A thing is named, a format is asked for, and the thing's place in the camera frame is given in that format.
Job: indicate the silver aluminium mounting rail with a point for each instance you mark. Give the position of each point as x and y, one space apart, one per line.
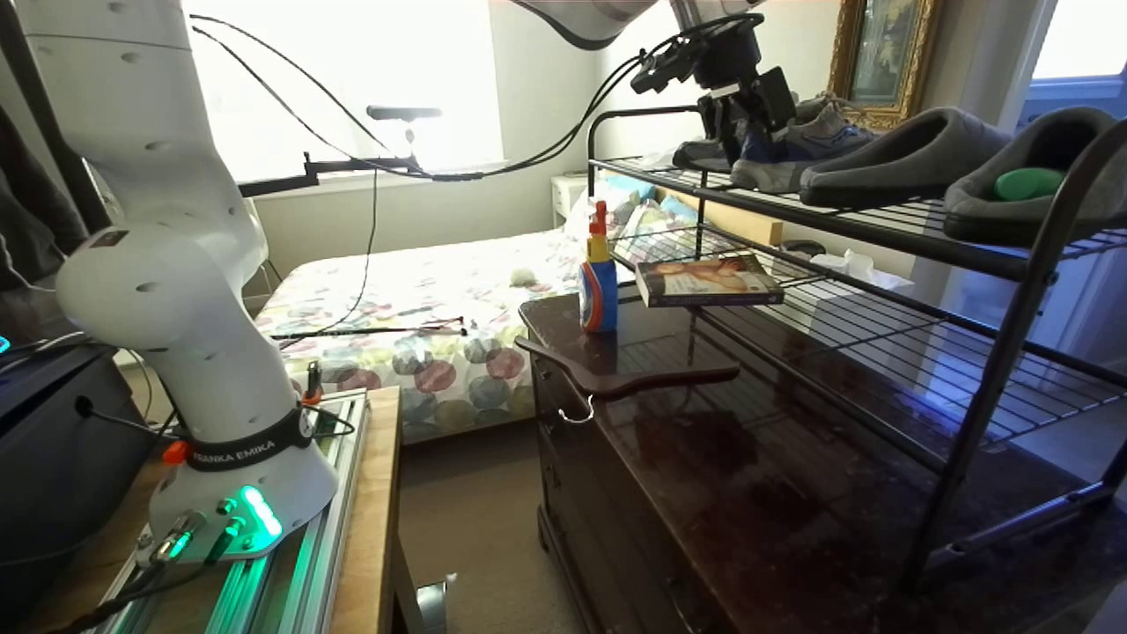
295 565

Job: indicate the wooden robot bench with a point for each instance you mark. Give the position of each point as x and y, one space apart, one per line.
365 530

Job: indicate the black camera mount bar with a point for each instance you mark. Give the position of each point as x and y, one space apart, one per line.
328 171

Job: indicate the blue grey sneaker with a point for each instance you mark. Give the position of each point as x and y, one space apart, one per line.
806 149

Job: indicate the plain grey slipper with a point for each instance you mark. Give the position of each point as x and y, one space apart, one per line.
905 154

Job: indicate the bed with floral quilt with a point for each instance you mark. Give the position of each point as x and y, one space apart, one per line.
424 317

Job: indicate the black metal shoe rack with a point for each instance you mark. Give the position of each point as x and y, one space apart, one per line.
999 355

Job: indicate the dark wooden dresser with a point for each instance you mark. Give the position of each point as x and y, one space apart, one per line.
727 496

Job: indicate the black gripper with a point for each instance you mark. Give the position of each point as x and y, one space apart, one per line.
727 53

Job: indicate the gold framed picture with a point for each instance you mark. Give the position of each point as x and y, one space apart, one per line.
883 59

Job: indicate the blue spray cleaner bottle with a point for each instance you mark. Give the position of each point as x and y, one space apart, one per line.
599 283

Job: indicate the grey slipper green insole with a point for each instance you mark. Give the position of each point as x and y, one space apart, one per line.
1034 182

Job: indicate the paperback book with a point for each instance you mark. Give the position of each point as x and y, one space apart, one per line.
710 281

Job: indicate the brown wooden coat hanger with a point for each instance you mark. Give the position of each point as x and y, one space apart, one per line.
639 383

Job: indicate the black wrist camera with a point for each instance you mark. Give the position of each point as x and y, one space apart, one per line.
665 68

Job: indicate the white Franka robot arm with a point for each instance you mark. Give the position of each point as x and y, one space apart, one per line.
165 294

